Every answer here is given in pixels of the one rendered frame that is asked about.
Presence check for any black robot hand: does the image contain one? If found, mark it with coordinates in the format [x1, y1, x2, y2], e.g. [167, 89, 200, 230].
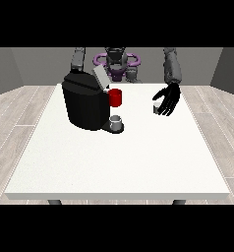
[151, 82, 182, 117]

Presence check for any small grey coffee pod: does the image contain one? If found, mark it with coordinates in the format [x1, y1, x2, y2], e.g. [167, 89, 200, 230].
[152, 101, 162, 115]

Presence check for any red pod holder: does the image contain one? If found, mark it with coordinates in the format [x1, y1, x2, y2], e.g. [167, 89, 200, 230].
[108, 88, 123, 108]

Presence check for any pale grey machine lid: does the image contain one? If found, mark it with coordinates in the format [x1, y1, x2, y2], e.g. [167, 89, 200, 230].
[91, 64, 111, 91]

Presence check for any black coffee machine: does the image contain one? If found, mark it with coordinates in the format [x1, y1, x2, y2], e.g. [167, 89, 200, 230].
[61, 70, 125, 135]

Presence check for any small grey cup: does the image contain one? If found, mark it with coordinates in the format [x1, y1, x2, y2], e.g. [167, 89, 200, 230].
[109, 114, 123, 131]

